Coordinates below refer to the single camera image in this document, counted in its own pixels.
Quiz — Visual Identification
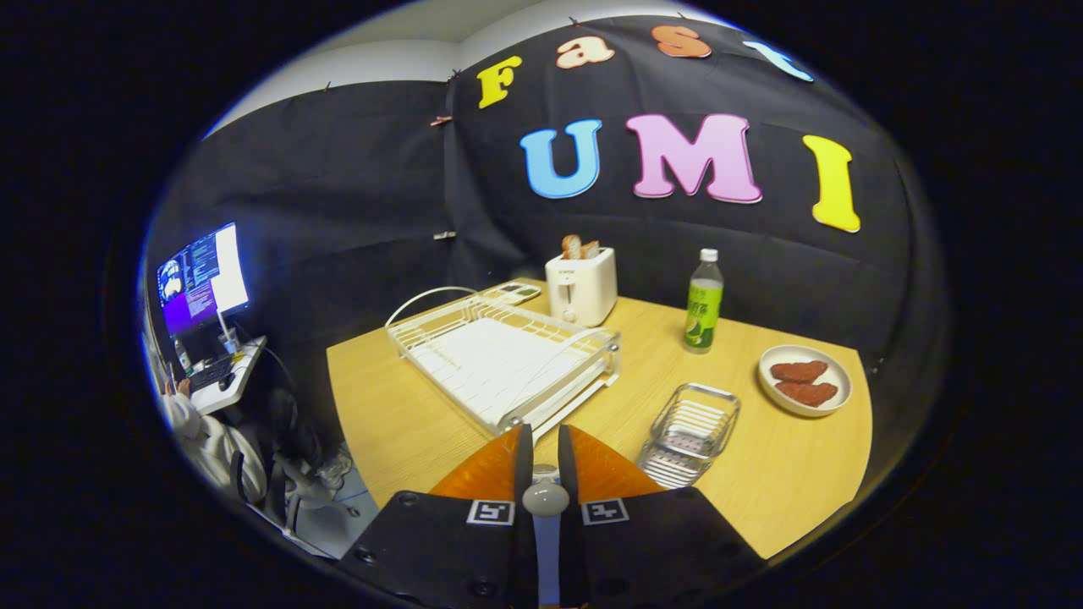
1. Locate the black backdrop cloth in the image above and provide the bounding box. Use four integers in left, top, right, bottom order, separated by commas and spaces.
144, 13, 953, 475

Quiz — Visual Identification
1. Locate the black keyboard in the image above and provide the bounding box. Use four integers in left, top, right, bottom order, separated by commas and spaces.
188, 355, 239, 394

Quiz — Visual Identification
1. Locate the red meat slice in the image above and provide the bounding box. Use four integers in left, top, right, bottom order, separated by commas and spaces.
775, 381, 838, 408
769, 359, 829, 384

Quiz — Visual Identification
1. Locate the white toaster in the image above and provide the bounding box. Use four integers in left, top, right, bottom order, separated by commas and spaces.
545, 246, 618, 328

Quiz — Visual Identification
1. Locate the white wire dish rack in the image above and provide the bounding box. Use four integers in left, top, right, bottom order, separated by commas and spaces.
385, 286, 623, 441

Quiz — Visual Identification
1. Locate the black office chair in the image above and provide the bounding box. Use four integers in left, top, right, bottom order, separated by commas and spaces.
228, 385, 360, 535

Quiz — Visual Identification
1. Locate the white round plate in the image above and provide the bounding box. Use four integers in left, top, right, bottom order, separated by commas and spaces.
757, 344, 853, 418

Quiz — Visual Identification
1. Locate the blue handled spoon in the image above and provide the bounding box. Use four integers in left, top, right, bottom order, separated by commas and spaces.
521, 464, 571, 606

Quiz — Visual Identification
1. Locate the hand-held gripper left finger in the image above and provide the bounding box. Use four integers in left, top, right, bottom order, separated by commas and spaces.
338, 423, 540, 609

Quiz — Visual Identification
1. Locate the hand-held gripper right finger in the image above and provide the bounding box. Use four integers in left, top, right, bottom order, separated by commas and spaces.
557, 423, 767, 609

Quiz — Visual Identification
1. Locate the white divided seasoning tray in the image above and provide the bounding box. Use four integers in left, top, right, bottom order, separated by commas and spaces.
482, 282, 542, 306

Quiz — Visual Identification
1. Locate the metal wire basket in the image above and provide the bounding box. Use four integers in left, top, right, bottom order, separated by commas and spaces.
635, 382, 742, 490

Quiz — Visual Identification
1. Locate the computer monitor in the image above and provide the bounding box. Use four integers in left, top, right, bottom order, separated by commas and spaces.
156, 222, 251, 339

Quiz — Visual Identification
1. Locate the green label drink bottle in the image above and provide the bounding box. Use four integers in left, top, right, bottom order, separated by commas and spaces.
684, 248, 725, 354

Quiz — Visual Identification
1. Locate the white office desk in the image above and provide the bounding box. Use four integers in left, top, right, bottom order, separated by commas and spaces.
188, 336, 268, 415

